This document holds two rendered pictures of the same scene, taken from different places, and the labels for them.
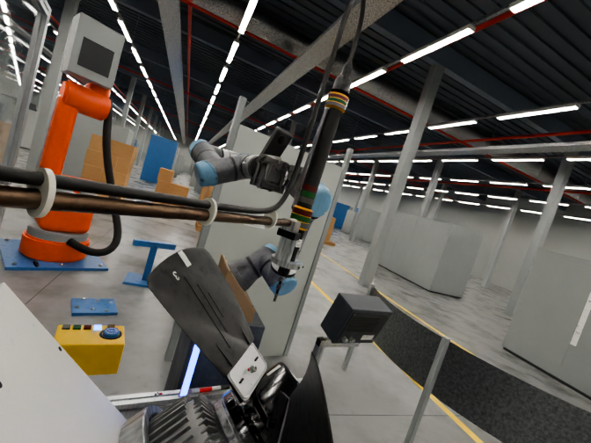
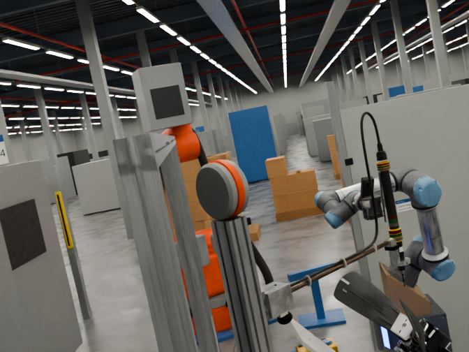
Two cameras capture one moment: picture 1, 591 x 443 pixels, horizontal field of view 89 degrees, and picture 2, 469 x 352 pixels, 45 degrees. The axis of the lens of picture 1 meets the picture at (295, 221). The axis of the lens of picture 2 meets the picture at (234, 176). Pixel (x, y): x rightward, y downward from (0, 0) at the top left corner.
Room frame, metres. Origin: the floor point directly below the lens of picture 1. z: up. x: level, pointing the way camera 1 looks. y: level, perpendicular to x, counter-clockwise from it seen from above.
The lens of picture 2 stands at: (-1.33, -0.49, 2.04)
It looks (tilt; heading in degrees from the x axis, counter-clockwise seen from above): 5 degrees down; 29
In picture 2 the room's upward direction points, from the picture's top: 12 degrees counter-clockwise
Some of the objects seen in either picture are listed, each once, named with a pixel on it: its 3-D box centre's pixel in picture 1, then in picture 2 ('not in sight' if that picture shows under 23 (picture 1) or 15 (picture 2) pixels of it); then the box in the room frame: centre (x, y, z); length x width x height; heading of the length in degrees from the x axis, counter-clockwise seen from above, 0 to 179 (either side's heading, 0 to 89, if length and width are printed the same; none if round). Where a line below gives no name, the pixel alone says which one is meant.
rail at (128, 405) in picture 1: (207, 401); not in sight; (0.99, 0.10, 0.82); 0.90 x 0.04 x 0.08; 123
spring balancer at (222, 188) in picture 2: not in sight; (222, 189); (-0.04, 0.26, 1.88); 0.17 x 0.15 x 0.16; 33
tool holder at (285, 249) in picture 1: (290, 243); (396, 251); (0.62, 0.00, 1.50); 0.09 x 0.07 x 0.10; 158
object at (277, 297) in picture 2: not in sight; (271, 300); (0.05, 0.23, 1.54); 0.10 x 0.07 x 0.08; 158
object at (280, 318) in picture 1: (266, 245); (438, 223); (2.66, 0.18, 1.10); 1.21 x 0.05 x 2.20; 123
